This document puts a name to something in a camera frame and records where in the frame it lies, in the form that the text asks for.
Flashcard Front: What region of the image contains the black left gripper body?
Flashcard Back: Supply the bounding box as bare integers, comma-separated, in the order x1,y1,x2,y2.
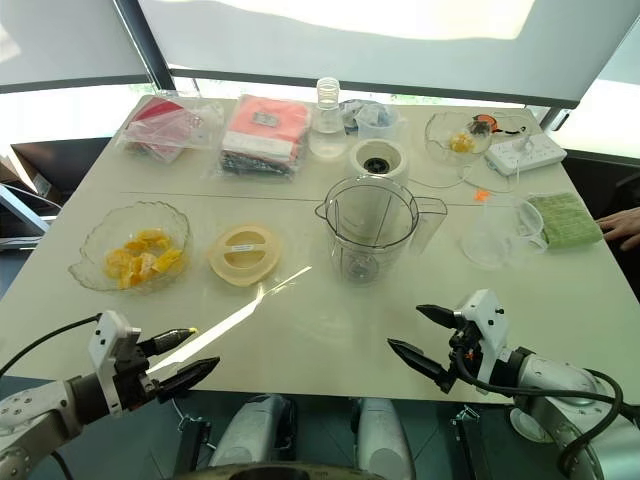
115,340,162,411

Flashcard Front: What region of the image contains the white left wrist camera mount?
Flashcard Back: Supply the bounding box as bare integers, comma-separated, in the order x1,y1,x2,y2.
88,310,143,417

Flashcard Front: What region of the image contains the cream blender base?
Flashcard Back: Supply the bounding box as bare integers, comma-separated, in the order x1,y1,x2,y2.
347,139,413,190

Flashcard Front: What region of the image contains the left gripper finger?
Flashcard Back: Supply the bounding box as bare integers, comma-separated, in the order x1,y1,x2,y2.
137,327,200,357
157,356,222,404

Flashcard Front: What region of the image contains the clear blender jar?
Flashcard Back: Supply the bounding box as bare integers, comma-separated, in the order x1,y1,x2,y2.
314,175,449,288

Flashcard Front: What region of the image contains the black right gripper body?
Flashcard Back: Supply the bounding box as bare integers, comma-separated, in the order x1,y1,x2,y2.
448,311,487,385

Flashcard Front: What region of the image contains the silver rounded robot leg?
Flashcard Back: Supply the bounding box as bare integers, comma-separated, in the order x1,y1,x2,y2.
208,393,297,472
356,396,417,480

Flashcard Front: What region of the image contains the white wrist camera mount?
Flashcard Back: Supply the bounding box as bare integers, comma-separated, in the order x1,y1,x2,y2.
452,288,510,387
88,310,143,417

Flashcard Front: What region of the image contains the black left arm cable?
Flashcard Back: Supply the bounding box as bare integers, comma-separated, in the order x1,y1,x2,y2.
0,314,102,377

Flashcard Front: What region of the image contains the large scalloped glass bowl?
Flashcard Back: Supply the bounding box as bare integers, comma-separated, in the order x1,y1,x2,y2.
67,200,194,295

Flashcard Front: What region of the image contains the plastic bag with pink cloth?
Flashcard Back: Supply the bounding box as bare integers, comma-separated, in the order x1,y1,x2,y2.
216,93,314,183

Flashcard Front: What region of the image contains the cream blender lid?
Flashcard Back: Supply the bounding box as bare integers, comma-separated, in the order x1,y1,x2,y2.
206,223,286,289

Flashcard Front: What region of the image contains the crumpled blue plastic bag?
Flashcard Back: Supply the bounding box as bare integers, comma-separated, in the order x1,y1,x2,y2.
338,97,382,135

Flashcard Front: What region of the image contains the black side table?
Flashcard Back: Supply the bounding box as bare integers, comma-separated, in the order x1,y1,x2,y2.
9,135,127,207

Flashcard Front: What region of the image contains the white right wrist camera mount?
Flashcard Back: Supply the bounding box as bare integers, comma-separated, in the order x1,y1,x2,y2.
452,288,510,387

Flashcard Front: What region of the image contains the plastic bag with red items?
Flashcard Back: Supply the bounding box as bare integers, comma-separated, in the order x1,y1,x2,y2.
115,94,226,164

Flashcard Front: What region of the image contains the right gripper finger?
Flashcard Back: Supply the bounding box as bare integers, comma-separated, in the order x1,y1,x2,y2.
415,303,464,332
386,338,459,397

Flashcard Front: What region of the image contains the person's bare hand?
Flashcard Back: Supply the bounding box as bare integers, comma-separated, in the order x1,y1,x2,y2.
596,208,640,252

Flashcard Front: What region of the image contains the white power strip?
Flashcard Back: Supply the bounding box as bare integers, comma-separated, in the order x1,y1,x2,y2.
484,131,569,177

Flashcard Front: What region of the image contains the green cloth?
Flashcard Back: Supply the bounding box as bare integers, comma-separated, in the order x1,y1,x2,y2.
526,191,604,248

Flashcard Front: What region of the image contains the white power cable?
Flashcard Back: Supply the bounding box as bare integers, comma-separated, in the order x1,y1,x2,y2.
413,134,534,197

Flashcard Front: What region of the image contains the orange black tape measure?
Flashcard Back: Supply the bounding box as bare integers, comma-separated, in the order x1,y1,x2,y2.
471,113,497,140

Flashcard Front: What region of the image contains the black metal clamp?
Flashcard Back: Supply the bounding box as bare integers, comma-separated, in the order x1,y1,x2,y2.
176,413,212,474
448,405,495,480

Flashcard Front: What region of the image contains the small scalloped glass bowl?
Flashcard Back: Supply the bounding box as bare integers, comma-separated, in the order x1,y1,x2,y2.
424,111,494,167

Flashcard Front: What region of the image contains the dark window frame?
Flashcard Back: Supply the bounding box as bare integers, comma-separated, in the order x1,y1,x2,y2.
110,0,584,132

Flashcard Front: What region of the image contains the brown cardboard box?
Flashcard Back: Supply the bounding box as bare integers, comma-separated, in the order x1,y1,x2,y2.
0,153,53,202

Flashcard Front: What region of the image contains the clear glass conical flask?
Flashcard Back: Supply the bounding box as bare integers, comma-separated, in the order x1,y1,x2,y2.
307,76,349,161

